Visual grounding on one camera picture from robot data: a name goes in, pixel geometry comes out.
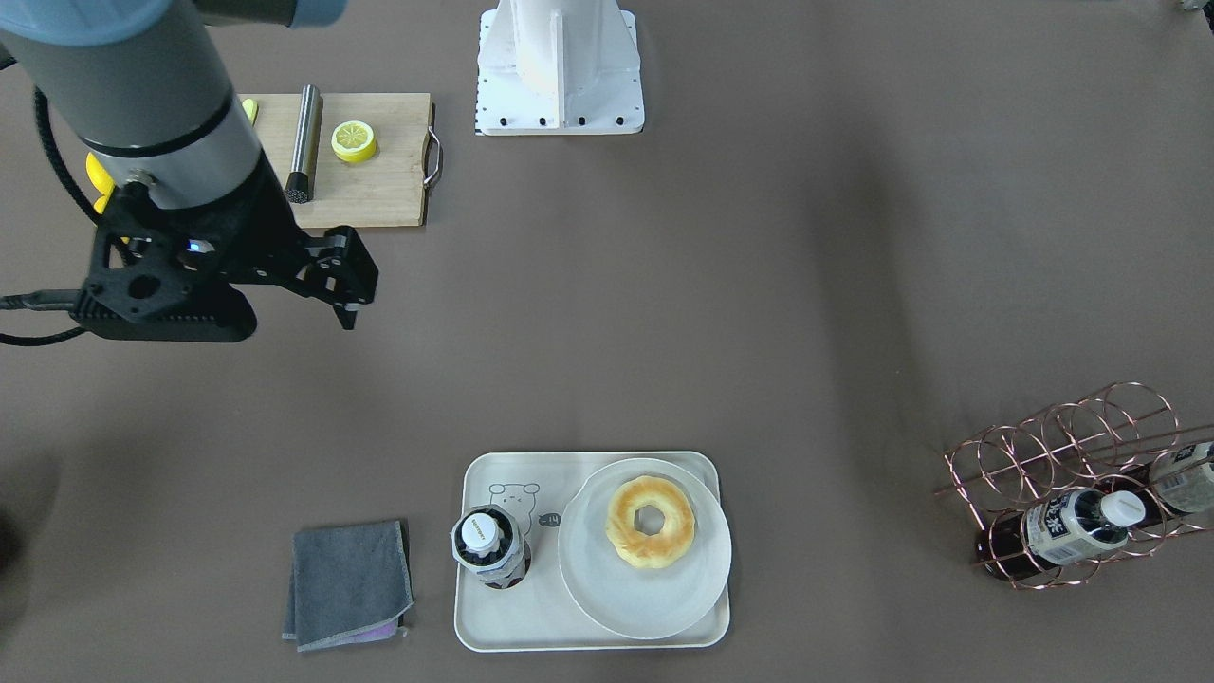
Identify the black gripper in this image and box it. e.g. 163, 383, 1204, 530
72, 167, 380, 342

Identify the tea bottle white cap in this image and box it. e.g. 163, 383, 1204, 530
450, 505, 532, 591

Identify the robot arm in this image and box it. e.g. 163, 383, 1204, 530
1, 1, 378, 346

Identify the white serving tray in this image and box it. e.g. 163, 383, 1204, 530
452, 451, 731, 651

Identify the steel muddler with black tip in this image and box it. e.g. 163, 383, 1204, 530
285, 82, 322, 204

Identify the half lemon slice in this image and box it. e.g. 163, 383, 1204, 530
330, 120, 378, 164

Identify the yellow plastic knife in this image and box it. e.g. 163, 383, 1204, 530
240, 97, 259, 124

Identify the grey folded cloth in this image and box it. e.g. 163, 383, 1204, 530
280, 520, 414, 653

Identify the yellow lemon upper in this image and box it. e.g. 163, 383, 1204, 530
85, 152, 117, 197

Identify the glazed donut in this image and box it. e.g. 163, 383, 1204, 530
605, 476, 694, 570

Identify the white round plate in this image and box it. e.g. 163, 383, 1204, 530
558, 457, 732, 641

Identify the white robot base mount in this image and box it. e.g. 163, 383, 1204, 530
473, 1, 646, 136

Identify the copper wire bottle rack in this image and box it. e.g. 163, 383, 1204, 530
937, 383, 1212, 591

